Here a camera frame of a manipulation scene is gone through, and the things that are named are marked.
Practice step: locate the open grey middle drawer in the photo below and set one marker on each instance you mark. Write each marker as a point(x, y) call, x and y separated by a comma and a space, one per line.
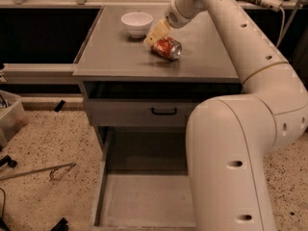
point(143, 183)

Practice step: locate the black drawer handle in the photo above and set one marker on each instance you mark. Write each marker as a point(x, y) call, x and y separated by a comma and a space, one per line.
point(164, 112)

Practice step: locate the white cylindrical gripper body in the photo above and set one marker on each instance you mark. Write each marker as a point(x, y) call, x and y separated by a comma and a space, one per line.
point(177, 16)

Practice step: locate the crushed red coke can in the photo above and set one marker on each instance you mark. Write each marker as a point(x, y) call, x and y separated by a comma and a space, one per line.
point(168, 48)

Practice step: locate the closed grey top drawer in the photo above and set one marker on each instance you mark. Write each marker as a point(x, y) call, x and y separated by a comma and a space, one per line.
point(121, 113)

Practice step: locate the black object bottom edge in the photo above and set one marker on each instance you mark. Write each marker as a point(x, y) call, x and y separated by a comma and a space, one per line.
point(62, 225)

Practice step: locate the white ceramic bowl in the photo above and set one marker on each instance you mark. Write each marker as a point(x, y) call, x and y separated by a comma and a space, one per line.
point(137, 24)

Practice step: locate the clear plastic storage bin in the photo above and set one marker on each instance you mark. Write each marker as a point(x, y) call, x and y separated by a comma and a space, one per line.
point(12, 116)

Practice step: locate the black clamp on floor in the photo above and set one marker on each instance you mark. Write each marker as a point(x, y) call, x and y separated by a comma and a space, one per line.
point(7, 160)

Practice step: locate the grey metal rail beam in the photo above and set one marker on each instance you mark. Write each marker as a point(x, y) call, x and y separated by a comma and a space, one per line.
point(44, 74)

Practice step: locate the grey metal drawer cabinet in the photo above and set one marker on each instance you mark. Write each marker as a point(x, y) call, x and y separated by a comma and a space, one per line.
point(114, 66)

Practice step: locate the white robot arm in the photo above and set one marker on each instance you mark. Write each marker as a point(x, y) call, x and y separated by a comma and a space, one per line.
point(227, 137)

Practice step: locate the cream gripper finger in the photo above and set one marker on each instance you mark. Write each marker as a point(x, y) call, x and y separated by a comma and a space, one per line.
point(160, 30)

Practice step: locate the small black block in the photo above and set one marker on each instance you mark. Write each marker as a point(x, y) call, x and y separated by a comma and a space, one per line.
point(59, 106)

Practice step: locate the long metal grabber tool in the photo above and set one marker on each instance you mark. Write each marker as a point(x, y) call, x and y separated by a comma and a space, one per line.
point(25, 173)

